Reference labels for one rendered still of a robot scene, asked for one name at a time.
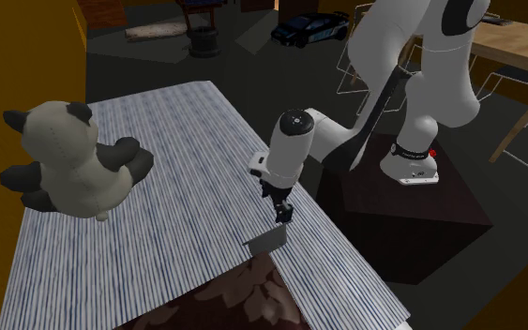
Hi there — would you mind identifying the panda plush toy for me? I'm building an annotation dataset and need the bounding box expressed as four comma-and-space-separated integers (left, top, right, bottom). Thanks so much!
0, 100, 156, 223

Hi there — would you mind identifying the wooden table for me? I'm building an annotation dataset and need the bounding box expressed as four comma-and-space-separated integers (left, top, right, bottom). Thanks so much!
468, 12, 528, 164

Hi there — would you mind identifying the black toy car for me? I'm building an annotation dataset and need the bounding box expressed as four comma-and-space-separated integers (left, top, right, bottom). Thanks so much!
269, 10, 352, 50

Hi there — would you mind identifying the dark brown robot stand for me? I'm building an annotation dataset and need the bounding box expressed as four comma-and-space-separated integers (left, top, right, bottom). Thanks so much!
315, 132, 494, 286

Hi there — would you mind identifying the grey cleaver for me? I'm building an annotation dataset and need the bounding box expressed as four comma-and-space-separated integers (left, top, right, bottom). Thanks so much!
242, 223, 289, 258

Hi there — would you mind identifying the beige rug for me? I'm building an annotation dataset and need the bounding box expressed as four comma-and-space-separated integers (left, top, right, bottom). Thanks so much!
124, 20, 189, 44

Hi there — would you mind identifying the white wire chair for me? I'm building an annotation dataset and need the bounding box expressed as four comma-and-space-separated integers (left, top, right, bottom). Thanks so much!
335, 2, 426, 116
473, 67, 528, 185

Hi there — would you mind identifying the brown floral blanket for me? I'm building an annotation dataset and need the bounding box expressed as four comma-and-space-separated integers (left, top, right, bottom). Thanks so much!
115, 250, 311, 330

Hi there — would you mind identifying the dark round stand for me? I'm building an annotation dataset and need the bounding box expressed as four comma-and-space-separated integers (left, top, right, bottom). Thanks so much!
175, 0, 224, 59

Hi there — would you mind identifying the bed with striped cover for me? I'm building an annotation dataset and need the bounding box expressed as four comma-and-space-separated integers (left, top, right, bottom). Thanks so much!
0, 80, 412, 330

